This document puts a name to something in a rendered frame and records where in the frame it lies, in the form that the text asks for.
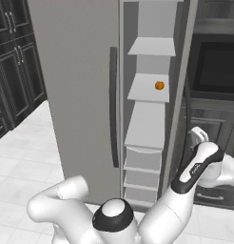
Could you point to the grey fridge door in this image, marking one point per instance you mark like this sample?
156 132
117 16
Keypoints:
180 47
77 95

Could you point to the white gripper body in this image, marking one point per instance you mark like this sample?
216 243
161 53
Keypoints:
197 136

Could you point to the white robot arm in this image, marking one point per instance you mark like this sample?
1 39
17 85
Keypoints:
172 216

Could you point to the grey fridge shelf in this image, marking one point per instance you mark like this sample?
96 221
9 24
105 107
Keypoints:
147 127
144 90
152 47

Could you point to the dark cupboard run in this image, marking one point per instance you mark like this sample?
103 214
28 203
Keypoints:
14 63

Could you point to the grey fridge cabinet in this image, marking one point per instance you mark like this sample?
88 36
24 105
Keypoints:
130 25

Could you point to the dark cupboard below oven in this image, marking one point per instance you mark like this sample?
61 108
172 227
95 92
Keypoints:
214 117

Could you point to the black built-in oven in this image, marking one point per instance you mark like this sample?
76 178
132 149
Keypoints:
217 66

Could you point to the dark cupboard above oven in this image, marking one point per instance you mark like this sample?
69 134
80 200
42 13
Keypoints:
218 14

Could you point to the small orange round food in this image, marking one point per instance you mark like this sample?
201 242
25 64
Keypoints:
159 85

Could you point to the grey fridge drawer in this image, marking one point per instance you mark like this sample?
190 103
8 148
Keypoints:
141 178
144 158
139 194

